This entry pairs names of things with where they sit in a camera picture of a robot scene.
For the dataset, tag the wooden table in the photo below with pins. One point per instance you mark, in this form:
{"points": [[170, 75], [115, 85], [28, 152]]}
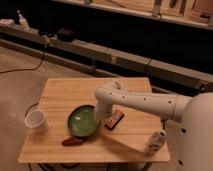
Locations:
{"points": [[123, 144]]}

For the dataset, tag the dark round object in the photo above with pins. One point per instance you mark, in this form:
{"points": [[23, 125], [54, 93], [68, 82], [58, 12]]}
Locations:
{"points": [[66, 35]]}

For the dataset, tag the white spray bottle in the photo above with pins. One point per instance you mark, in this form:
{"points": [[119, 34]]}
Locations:
{"points": [[23, 22]]}

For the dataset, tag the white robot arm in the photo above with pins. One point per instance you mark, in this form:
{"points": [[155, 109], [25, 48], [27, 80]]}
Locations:
{"points": [[195, 114]]}

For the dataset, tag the red chili pepper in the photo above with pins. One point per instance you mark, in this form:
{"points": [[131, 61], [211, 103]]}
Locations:
{"points": [[72, 141]]}

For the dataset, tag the white paper cup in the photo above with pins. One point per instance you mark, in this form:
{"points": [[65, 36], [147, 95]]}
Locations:
{"points": [[36, 120]]}

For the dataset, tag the green ceramic bowl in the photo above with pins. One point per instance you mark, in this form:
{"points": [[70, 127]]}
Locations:
{"points": [[82, 121]]}

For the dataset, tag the brown chocolate bar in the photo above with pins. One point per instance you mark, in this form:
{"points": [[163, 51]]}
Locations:
{"points": [[114, 119]]}

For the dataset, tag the white plastic bottle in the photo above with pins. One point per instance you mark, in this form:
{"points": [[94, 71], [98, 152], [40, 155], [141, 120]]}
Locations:
{"points": [[155, 142]]}

